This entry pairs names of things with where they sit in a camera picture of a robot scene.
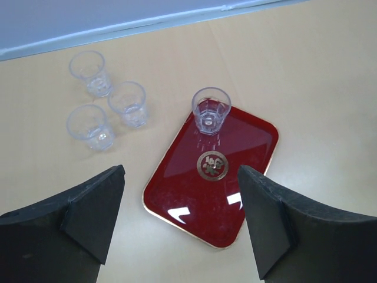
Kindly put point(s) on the clear glass left front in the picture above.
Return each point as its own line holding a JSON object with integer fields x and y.
{"x": 89, "y": 123}

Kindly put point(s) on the aluminium table frame rail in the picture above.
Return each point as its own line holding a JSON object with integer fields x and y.
{"x": 35, "y": 27}

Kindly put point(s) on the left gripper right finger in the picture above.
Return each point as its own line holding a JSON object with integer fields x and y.
{"x": 297, "y": 239}

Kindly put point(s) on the clear glass left middle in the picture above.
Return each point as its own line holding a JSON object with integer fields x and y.
{"x": 128, "y": 100}

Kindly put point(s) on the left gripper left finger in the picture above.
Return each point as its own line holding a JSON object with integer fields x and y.
{"x": 66, "y": 237}

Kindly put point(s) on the red rectangular serving tray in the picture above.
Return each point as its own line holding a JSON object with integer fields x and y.
{"x": 195, "y": 187}

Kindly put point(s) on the clear glass back left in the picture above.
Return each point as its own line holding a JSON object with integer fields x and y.
{"x": 89, "y": 67}

